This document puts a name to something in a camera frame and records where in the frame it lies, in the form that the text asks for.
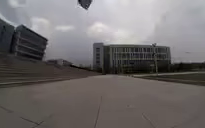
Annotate dark building with pale bands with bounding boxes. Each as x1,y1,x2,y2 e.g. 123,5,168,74
11,23,49,63

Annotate grey paved plaza ground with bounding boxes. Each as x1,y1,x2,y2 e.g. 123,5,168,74
0,73,205,128

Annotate tall lamp pole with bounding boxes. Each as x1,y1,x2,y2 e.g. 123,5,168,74
151,42,160,76

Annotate grass strip with kerb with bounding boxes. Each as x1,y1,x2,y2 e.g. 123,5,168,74
133,71,205,88

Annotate dark grey building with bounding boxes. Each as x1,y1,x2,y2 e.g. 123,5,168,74
0,17,16,54

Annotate row of dark trees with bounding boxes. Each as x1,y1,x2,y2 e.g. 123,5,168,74
171,59,205,73

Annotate low distant building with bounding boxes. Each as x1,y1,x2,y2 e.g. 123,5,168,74
45,58,74,67

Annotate long building with white grid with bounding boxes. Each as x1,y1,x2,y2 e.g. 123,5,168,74
92,42,173,75

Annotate wide grey stone steps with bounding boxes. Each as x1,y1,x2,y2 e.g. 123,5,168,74
0,49,103,90

